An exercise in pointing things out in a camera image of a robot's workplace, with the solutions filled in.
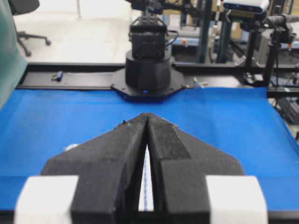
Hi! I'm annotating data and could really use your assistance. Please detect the white blue depth camera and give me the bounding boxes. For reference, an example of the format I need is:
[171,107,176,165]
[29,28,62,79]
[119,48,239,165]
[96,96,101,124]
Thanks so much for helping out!
[223,0,270,14]

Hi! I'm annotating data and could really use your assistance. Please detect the blue table cloth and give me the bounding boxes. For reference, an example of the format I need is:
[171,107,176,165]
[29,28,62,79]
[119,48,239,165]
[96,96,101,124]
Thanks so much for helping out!
[0,88,299,210]

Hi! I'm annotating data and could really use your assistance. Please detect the small blue black clip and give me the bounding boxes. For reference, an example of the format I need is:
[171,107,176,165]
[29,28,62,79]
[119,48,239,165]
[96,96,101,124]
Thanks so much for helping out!
[51,71,64,82]

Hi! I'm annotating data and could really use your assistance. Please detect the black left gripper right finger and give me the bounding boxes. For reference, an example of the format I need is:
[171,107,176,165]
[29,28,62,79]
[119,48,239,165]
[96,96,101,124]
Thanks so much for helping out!
[147,113,268,224]

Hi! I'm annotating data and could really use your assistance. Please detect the black office chair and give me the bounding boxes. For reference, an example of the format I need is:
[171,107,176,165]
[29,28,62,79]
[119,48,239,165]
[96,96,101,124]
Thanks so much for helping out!
[8,0,52,57]

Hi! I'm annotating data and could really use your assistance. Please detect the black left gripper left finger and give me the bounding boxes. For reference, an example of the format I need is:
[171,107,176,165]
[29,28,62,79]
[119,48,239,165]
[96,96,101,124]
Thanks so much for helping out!
[14,113,148,224]

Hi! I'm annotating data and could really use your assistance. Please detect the blue white striped towel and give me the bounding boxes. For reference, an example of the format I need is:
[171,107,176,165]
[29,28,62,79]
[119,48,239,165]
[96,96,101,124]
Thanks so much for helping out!
[58,144,154,216]

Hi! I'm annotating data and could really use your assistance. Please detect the black camera stand pole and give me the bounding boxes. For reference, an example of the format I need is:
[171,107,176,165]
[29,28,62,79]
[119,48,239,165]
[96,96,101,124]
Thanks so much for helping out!
[263,14,299,87]

